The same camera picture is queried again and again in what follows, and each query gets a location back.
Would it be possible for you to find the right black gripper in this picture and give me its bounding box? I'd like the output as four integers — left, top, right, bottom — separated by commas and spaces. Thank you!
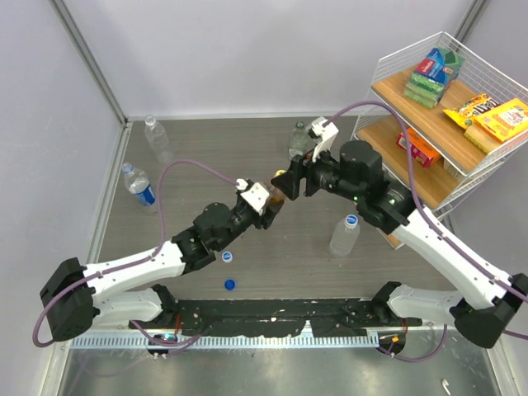
272, 139, 364, 202

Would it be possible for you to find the amber tea bottle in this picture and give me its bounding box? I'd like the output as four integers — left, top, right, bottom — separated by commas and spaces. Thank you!
265, 180, 287, 205

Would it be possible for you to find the dark blue bottle cap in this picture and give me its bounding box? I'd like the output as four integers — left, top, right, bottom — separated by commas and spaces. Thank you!
224, 279, 236, 290

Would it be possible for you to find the blue label water bottle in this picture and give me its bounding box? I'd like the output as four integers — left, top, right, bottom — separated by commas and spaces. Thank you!
121, 163, 156, 207

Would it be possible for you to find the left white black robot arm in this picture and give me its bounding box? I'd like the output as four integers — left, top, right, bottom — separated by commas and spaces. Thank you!
33, 193, 284, 347

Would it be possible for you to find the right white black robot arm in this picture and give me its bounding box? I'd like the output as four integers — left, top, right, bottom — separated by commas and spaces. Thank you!
271, 140, 527, 348

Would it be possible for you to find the green cap glass bottle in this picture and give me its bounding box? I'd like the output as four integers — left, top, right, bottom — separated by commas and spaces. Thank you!
288, 121, 315, 160

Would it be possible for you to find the blue white bottle cap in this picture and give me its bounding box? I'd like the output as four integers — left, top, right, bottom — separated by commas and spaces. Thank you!
221, 251, 233, 263

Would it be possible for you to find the clear bottle blue cap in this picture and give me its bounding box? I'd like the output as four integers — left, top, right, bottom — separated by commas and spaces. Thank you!
329, 214, 361, 257

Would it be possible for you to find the clear empty plastic bottle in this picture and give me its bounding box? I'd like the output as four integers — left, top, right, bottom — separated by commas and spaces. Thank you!
144, 115, 173, 163

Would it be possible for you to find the orange red box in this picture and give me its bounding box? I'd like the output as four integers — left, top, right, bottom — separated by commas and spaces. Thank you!
407, 127, 441, 168

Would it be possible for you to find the green sponge pack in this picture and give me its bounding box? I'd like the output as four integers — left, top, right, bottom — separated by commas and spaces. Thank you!
403, 47, 465, 108

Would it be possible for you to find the yellow candy bag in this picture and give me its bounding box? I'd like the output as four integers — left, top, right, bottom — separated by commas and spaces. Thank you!
443, 93, 501, 130

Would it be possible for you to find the yellow sponge pack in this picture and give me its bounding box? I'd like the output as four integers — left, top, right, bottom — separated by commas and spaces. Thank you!
464, 98, 527, 154

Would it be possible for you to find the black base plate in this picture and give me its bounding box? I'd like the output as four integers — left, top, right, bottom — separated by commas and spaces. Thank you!
140, 299, 422, 338

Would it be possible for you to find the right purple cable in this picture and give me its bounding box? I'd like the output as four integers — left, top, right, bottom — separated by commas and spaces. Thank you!
323, 101, 528, 342

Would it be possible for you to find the white slotted cable duct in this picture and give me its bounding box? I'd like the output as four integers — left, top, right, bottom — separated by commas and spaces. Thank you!
70, 331, 380, 350

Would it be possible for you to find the white wire shelf rack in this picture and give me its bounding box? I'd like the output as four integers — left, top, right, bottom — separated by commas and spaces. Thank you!
367, 32, 527, 219

